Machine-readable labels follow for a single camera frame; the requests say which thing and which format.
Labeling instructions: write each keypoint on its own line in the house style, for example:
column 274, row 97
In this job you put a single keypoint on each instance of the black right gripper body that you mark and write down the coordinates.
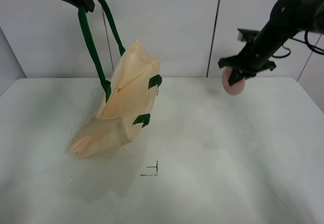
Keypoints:
column 250, row 61

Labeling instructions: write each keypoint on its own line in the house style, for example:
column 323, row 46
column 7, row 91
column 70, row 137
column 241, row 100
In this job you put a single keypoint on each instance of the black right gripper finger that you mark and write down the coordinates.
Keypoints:
column 235, row 76

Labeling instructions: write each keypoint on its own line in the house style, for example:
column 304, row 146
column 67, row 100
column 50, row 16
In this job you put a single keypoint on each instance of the pink peach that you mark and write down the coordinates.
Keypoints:
column 234, row 89

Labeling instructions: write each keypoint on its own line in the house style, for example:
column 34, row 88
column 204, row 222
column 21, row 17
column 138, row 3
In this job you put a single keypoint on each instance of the cream linen bag green handles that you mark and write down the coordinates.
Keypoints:
column 129, row 95

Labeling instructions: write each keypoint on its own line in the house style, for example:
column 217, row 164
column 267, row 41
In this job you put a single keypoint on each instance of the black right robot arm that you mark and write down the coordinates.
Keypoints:
column 287, row 18

